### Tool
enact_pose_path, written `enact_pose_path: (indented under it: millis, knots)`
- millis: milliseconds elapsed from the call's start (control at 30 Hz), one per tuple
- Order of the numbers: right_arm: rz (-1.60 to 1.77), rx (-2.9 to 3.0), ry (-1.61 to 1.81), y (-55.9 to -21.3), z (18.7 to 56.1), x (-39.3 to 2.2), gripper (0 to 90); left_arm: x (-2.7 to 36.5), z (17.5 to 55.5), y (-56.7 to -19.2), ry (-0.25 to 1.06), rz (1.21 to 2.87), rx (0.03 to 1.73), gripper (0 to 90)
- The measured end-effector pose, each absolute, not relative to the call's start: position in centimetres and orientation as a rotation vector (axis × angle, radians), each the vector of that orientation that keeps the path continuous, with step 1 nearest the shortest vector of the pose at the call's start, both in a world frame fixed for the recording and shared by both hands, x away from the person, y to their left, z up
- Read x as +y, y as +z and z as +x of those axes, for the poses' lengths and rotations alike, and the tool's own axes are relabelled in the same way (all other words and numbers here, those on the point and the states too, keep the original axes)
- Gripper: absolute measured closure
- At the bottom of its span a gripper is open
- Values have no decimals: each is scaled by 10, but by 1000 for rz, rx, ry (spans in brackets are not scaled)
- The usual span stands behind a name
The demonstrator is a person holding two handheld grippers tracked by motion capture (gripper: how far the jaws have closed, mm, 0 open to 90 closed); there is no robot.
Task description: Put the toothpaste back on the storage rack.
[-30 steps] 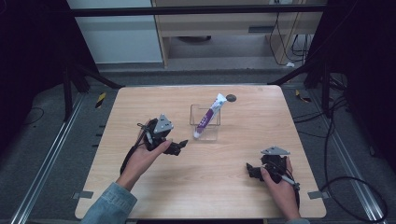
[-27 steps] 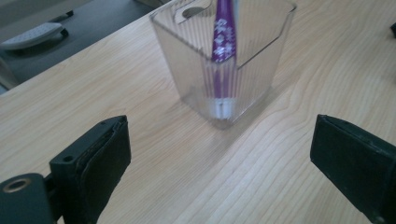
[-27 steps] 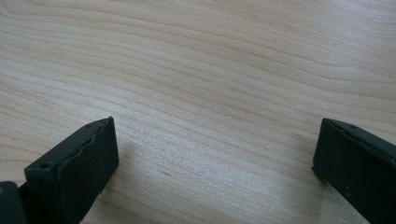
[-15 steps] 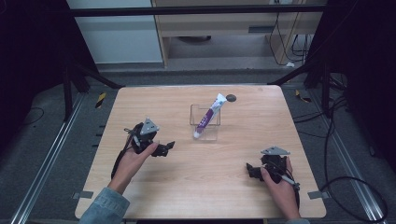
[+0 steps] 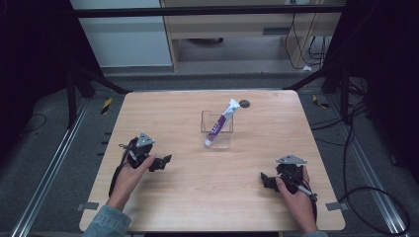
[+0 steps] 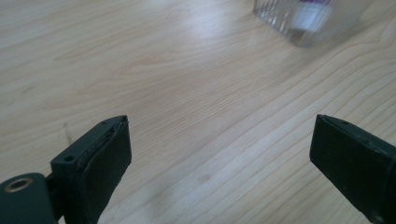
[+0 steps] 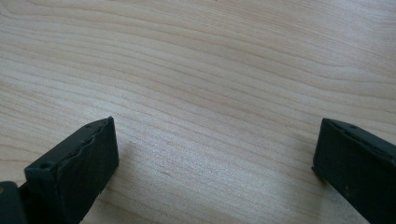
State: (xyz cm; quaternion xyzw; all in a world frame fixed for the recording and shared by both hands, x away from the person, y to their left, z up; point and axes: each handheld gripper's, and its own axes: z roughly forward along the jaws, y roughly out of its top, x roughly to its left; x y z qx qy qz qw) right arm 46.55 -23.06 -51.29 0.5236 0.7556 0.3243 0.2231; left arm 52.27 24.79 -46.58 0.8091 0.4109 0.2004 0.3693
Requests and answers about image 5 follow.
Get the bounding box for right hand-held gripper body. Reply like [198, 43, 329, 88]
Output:
[275, 154, 308, 195]

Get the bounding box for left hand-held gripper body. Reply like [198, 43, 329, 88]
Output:
[119, 131, 156, 171]

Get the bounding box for clear plastic container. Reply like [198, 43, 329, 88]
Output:
[200, 110, 235, 150]

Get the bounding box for purple and white toothpaste tube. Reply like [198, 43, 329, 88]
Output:
[204, 98, 242, 148]

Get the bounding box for person's right hand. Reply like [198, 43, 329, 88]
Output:
[275, 165, 319, 233]

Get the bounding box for person's left hand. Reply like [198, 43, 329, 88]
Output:
[105, 154, 157, 212]

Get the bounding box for yellow and black floor tape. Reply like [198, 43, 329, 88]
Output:
[311, 94, 331, 110]
[100, 97, 114, 116]

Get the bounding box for black metal stand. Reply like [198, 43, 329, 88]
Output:
[63, 60, 133, 130]
[282, 63, 368, 126]

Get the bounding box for white cabinet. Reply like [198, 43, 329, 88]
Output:
[69, 0, 174, 69]

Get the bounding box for dark curtain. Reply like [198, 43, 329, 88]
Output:
[324, 0, 419, 184]
[0, 0, 105, 162]

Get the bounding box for light wooden desk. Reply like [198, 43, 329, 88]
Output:
[159, 0, 348, 72]

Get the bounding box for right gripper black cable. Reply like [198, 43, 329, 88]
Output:
[279, 171, 319, 221]

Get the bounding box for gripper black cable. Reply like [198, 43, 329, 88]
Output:
[108, 137, 137, 198]
[279, 171, 319, 221]

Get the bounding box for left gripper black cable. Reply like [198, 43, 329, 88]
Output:
[108, 137, 137, 198]

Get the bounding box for looped black floor cable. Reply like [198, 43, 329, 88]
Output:
[338, 108, 412, 237]

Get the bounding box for grey metal table bracket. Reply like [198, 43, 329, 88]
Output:
[325, 201, 350, 212]
[76, 201, 100, 212]

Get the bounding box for bundle of black floor cables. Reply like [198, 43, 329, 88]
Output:
[308, 100, 369, 148]

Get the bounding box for aluminium floor rail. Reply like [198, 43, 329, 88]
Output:
[9, 98, 92, 237]
[325, 94, 411, 237]

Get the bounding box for thin black floor cable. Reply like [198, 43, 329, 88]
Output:
[20, 113, 48, 135]

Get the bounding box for black cables under desk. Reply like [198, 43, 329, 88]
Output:
[284, 12, 331, 71]

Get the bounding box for black horizontal frame bar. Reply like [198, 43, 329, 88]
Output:
[70, 4, 347, 19]

